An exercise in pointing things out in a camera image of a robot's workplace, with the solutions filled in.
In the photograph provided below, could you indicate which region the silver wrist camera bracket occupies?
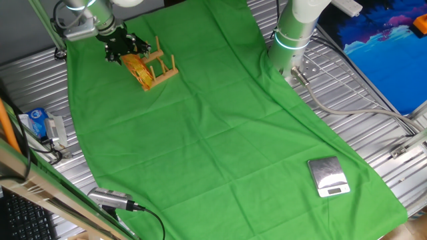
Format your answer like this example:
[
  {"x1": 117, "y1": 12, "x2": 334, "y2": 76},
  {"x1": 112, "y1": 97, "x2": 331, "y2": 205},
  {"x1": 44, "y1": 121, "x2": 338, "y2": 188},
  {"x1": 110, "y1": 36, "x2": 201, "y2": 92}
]
[{"x1": 63, "y1": 18, "x2": 100, "y2": 43}]

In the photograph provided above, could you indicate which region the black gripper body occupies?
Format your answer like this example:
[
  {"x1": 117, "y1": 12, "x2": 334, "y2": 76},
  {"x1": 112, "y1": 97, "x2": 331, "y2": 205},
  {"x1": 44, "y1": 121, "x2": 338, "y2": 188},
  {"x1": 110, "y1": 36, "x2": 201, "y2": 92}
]
[{"x1": 97, "y1": 27, "x2": 148, "y2": 56}]

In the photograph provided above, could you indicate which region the silver camera on stand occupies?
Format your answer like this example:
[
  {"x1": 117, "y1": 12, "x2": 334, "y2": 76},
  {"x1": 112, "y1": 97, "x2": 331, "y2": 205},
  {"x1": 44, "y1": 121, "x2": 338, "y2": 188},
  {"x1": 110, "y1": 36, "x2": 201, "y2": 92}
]
[{"x1": 87, "y1": 187, "x2": 136, "y2": 212}]

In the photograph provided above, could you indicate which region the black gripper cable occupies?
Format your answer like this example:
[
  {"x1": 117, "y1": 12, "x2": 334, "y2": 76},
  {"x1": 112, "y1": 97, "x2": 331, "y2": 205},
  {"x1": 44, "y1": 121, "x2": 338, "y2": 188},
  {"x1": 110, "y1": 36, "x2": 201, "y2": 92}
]
[{"x1": 49, "y1": 0, "x2": 69, "y2": 38}]

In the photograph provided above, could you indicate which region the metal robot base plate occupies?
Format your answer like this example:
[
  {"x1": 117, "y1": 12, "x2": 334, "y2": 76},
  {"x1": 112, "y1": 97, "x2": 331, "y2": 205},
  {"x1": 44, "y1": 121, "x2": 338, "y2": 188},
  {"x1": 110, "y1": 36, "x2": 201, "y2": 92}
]
[{"x1": 282, "y1": 55, "x2": 322, "y2": 88}]

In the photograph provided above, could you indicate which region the green cloth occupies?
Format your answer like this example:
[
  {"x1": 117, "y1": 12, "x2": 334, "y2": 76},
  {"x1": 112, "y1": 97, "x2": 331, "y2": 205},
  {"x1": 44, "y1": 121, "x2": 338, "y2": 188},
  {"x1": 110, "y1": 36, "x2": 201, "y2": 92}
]
[{"x1": 65, "y1": 0, "x2": 408, "y2": 240}]

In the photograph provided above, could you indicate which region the orange woven basket dish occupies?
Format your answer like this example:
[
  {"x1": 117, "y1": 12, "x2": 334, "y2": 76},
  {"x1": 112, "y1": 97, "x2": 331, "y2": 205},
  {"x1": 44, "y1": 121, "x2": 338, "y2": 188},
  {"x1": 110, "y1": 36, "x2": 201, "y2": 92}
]
[{"x1": 120, "y1": 53, "x2": 155, "y2": 91}]

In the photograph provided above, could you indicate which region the wooden dish rack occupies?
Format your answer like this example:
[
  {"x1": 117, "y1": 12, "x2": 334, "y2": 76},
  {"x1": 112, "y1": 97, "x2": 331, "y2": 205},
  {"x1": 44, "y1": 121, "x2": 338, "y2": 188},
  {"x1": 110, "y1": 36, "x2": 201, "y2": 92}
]
[{"x1": 141, "y1": 35, "x2": 179, "y2": 92}]

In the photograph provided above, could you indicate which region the black keyboard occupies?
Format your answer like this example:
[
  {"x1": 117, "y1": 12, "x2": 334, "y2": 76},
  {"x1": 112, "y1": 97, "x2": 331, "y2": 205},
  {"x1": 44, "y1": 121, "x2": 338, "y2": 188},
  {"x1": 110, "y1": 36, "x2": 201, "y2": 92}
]
[{"x1": 2, "y1": 189, "x2": 56, "y2": 240}]

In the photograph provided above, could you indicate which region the black pole clamp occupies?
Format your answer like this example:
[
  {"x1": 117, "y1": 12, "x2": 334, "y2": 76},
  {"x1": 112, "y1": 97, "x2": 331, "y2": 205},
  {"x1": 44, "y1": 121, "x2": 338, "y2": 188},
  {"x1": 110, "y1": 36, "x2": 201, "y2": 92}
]
[{"x1": 54, "y1": 46, "x2": 68, "y2": 61}]

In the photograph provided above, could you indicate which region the thick black hanging cable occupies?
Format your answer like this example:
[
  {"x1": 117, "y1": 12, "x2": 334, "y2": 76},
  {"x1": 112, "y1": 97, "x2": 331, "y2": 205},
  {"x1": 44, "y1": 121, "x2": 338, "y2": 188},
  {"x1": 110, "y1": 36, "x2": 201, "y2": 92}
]
[{"x1": 0, "y1": 89, "x2": 33, "y2": 183}]

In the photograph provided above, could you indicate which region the silver kitchen scale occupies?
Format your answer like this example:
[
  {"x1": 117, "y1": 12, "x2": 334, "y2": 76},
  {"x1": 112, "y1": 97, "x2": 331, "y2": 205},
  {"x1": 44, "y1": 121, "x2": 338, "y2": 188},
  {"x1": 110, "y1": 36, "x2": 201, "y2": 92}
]
[{"x1": 307, "y1": 155, "x2": 352, "y2": 199}]

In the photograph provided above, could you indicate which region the wooden desk board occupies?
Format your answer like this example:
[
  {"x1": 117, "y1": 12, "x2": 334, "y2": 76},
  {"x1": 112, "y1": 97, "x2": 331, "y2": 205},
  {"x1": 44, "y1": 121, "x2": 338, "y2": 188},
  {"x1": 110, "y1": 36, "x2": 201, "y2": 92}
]
[{"x1": 0, "y1": 139, "x2": 134, "y2": 240}]

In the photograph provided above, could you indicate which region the white power strip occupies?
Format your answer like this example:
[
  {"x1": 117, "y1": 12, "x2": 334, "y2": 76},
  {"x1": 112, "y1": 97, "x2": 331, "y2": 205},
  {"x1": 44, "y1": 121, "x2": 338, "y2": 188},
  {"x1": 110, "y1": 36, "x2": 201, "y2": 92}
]
[{"x1": 331, "y1": 0, "x2": 364, "y2": 18}]

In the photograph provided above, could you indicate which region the orange box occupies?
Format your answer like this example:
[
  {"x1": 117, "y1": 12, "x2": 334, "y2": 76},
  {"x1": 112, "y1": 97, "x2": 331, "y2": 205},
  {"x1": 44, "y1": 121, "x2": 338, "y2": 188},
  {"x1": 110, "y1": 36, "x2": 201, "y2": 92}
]
[{"x1": 412, "y1": 13, "x2": 427, "y2": 36}]

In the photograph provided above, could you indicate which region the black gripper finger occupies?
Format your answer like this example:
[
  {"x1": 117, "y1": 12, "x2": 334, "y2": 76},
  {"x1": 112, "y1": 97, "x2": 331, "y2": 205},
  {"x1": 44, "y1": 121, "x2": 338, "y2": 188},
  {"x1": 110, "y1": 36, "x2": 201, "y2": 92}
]
[
  {"x1": 134, "y1": 41, "x2": 152, "y2": 59},
  {"x1": 105, "y1": 49, "x2": 123, "y2": 66}
]

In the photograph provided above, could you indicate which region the thick grey robot cable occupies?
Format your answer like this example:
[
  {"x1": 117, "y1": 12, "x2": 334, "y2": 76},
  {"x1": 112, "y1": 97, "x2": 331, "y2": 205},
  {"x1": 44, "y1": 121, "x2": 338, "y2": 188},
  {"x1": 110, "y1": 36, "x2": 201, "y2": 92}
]
[{"x1": 290, "y1": 65, "x2": 424, "y2": 133}]

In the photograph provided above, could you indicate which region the orange pole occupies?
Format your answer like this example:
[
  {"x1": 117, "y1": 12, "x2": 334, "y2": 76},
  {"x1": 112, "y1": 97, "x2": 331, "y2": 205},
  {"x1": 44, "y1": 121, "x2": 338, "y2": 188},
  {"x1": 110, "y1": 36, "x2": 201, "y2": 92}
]
[{"x1": 0, "y1": 98, "x2": 22, "y2": 155}]

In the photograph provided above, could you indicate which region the aluminium rail bracket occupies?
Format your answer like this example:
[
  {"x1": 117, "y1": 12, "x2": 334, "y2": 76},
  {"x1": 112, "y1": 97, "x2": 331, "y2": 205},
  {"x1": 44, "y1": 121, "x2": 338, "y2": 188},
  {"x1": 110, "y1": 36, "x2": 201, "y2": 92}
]
[{"x1": 389, "y1": 128, "x2": 427, "y2": 160}]

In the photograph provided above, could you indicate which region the black camera cable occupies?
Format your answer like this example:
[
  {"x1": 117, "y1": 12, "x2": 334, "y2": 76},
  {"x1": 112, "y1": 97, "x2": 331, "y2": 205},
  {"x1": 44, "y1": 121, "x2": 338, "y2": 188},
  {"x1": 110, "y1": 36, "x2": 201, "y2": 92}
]
[{"x1": 133, "y1": 203, "x2": 167, "y2": 240}]

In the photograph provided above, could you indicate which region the blue tissue pack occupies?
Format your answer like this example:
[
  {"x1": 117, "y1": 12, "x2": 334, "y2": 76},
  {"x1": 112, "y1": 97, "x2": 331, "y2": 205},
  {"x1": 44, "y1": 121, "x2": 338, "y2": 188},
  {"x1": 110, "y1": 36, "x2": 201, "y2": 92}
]
[{"x1": 26, "y1": 107, "x2": 51, "y2": 139}]

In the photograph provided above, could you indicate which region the blue landscape poster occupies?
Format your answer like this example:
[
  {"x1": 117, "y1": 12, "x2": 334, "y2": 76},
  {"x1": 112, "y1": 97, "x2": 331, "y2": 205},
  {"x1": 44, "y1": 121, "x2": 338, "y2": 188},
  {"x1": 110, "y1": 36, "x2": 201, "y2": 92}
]
[{"x1": 318, "y1": 0, "x2": 427, "y2": 116}]

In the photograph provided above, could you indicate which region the green frame pole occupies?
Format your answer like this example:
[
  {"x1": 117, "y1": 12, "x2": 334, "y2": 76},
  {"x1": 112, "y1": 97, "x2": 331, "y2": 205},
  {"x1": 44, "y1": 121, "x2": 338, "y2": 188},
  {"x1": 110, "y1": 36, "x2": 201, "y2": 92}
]
[{"x1": 27, "y1": 0, "x2": 67, "y2": 51}]

